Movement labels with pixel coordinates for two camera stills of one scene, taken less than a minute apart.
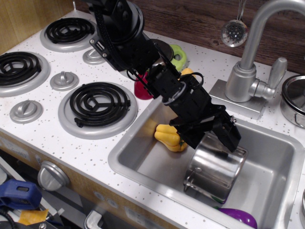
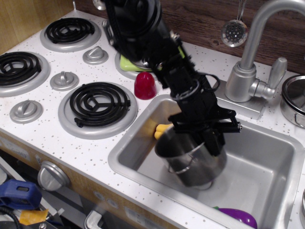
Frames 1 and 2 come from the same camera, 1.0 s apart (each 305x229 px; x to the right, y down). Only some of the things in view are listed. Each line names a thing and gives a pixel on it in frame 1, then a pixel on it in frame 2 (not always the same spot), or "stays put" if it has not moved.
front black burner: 96,110 stays put
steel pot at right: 292,102 stays put
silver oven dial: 51,177 stays put
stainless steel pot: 214,169 -> 188,160
